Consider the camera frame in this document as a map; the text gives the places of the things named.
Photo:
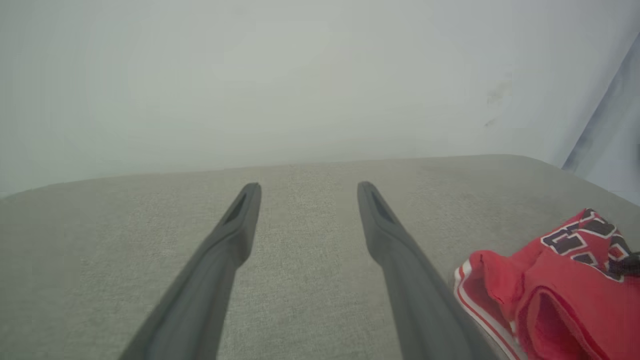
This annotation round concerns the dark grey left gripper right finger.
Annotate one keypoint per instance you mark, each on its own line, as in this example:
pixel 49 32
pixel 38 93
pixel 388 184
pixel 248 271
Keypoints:
pixel 425 305

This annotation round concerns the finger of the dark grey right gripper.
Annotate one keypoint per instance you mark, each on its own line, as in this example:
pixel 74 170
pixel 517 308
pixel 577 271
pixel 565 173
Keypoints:
pixel 627 265

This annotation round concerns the blue grey vertical panel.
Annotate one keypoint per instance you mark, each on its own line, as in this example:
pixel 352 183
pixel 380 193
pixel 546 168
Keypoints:
pixel 615 140

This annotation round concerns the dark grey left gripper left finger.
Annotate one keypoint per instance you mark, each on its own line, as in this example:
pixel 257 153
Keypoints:
pixel 200 295

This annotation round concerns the red basketball jersey number 23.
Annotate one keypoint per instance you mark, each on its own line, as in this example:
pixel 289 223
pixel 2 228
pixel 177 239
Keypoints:
pixel 565 300

